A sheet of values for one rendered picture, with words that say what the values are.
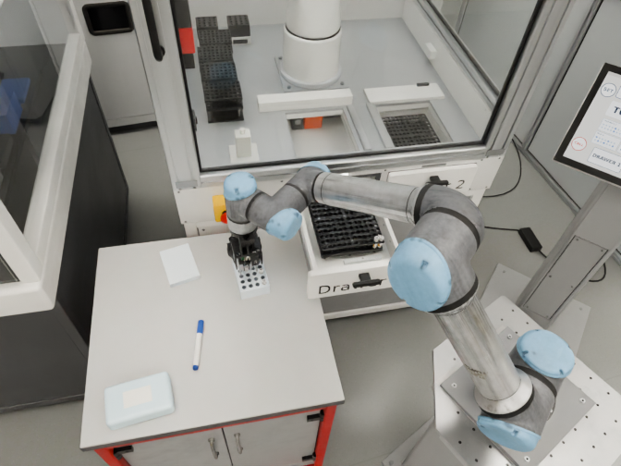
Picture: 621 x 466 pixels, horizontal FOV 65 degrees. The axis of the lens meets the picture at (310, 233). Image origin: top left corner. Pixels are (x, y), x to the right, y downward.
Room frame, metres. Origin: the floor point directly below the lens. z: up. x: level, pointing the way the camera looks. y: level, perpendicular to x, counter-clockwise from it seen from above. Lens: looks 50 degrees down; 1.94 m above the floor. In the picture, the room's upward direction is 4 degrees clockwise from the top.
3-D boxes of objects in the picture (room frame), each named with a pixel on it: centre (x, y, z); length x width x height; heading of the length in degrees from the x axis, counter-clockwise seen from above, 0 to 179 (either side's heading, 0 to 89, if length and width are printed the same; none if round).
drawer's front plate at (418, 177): (1.13, -0.37, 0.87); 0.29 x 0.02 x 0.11; 105
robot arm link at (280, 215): (0.74, 0.07, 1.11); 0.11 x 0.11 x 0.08; 57
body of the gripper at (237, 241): (0.78, 0.17, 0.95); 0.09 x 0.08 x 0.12; 20
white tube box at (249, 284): (0.79, 0.16, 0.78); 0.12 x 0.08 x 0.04; 20
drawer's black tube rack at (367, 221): (0.94, -0.09, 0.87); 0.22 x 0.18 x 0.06; 15
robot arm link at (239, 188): (0.78, 0.17, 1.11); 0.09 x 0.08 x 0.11; 57
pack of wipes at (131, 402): (0.41, 0.37, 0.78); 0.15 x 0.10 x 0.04; 112
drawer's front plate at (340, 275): (0.74, -0.14, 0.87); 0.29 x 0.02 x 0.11; 105
